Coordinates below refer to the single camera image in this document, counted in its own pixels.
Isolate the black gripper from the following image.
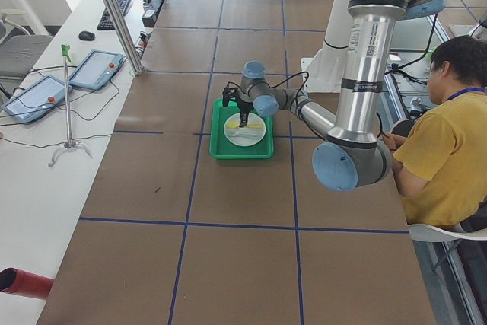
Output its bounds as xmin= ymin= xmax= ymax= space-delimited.
xmin=236 ymin=97 xmax=253 ymax=128

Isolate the yellow plastic spoon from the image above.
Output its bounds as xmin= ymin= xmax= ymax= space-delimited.
xmin=226 ymin=121 xmax=265 ymax=129

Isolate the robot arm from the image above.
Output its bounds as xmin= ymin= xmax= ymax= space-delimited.
xmin=223 ymin=0 xmax=446 ymax=191

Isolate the pale green plastic fork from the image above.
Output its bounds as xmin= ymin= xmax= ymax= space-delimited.
xmin=226 ymin=131 xmax=263 ymax=140

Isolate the white round plate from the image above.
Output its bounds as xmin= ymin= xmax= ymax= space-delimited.
xmin=223 ymin=113 xmax=266 ymax=147

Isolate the green plastic tray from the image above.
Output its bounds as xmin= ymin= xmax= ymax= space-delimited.
xmin=209 ymin=98 xmax=274 ymax=160

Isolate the brown paper table cover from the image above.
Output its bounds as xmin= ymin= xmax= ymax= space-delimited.
xmin=39 ymin=0 xmax=434 ymax=324

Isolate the far blue teach pendant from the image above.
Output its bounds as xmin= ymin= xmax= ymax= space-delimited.
xmin=68 ymin=49 xmax=123 ymax=91

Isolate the blue teach pendant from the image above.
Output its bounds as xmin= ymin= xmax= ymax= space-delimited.
xmin=1 ymin=75 xmax=65 ymax=123
xmin=68 ymin=49 xmax=123 ymax=91

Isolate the black keyboard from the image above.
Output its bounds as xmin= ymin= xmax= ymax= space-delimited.
xmin=96 ymin=0 xmax=132 ymax=31

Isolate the black computer mouse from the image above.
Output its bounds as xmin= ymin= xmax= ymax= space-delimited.
xmin=78 ymin=30 xmax=96 ymax=41

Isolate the metal reacher grabber tool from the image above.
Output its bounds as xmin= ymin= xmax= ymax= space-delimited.
xmin=48 ymin=44 xmax=92 ymax=167

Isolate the person in yellow shirt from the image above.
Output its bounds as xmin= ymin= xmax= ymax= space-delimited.
xmin=383 ymin=35 xmax=486 ymax=228

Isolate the near blue teach pendant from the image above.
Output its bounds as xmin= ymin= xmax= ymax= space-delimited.
xmin=1 ymin=75 xmax=65 ymax=123

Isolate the white chair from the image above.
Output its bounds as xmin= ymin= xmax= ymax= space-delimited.
xmin=408 ymin=224 xmax=486 ymax=243

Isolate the grey office chair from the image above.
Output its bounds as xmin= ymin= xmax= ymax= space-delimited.
xmin=1 ymin=8 xmax=53 ymax=94

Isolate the red cylinder tube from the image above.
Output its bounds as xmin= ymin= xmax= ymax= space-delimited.
xmin=1 ymin=268 xmax=54 ymax=300

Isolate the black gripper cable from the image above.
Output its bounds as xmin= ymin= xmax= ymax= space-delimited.
xmin=266 ymin=71 xmax=311 ymax=105

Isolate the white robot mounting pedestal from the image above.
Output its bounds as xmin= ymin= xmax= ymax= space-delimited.
xmin=300 ymin=0 xmax=385 ymax=94

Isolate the aluminium frame post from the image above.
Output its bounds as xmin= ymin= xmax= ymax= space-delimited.
xmin=103 ymin=0 xmax=143 ymax=76

